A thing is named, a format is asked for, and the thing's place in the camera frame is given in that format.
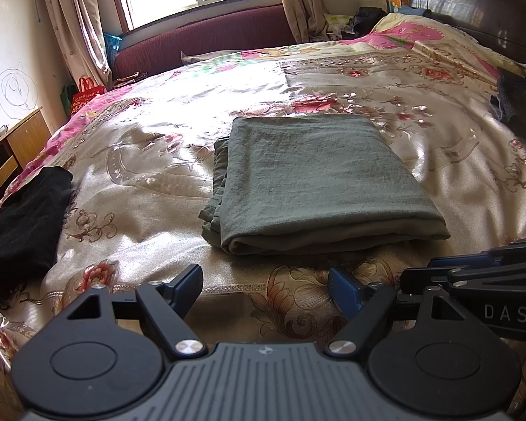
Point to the maroon upholstered bench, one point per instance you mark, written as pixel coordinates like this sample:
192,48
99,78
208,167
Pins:
201,35

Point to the wooden cabinet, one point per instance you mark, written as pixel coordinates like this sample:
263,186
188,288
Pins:
13,149

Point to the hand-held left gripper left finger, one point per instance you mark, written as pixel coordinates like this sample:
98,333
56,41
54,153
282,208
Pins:
187,287

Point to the beige patterned curtain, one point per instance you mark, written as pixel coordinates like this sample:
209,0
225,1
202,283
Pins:
76,17
298,0

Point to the black folded cloth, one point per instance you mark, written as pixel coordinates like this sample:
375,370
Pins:
26,223

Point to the black bag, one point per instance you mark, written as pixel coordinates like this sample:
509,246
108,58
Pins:
368,19

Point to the dark grey cloth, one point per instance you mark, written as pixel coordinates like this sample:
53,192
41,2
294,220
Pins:
521,101

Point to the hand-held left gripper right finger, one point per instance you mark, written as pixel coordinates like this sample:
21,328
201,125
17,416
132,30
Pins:
344,287

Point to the green shopping bag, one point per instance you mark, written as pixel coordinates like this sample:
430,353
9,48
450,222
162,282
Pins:
68,101

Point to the brown woven bag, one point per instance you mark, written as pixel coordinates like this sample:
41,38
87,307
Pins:
129,80

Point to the beige cushion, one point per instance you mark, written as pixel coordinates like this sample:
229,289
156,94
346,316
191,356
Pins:
206,56

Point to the red shopping bag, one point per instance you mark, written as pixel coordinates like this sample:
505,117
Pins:
87,96

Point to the pink floral quilt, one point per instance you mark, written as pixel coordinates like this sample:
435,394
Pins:
425,37

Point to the white plastic bag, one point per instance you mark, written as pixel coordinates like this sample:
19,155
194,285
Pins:
338,24

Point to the blue plastic bag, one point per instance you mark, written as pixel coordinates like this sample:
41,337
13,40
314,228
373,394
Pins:
112,50

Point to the floral satin bedspread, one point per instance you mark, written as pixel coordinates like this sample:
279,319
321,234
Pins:
158,140

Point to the green pants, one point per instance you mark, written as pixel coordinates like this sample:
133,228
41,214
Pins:
315,175

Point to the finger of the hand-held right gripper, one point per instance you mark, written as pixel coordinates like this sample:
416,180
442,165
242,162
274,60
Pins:
425,278
486,256

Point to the dark wooden headboard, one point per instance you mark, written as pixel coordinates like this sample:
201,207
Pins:
477,4

